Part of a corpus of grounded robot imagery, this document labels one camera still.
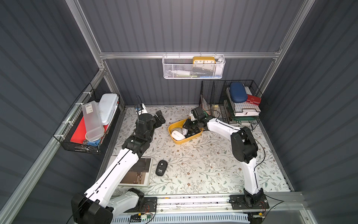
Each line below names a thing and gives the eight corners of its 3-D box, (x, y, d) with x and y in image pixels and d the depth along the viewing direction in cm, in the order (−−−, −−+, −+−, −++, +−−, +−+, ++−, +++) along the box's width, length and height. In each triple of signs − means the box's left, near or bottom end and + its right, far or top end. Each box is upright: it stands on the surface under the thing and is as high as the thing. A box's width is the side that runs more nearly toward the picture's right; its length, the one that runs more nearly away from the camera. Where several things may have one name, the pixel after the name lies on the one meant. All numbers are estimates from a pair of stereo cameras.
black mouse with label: (155, 175, 86) (154, 173, 83) (160, 160, 91) (159, 158, 89) (164, 177, 85) (163, 175, 82) (168, 162, 91) (168, 160, 88)
